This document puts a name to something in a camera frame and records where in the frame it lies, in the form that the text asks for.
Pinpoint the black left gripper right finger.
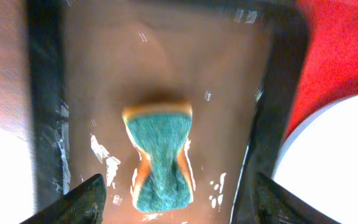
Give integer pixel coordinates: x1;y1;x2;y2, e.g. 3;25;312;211
253;172;339;224

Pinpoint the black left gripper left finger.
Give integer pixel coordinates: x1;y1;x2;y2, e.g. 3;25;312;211
22;174;106;224

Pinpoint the light blue plate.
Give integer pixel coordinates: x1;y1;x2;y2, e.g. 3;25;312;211
272;95;358;223

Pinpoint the green yellow sponge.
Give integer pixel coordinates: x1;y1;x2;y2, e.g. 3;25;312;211
122;102;193;213

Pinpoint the black plastic tray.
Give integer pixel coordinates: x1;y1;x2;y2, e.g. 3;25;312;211
27;1;309;223

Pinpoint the red plastic tray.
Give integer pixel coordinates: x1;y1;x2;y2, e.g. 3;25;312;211
285;0;358;136

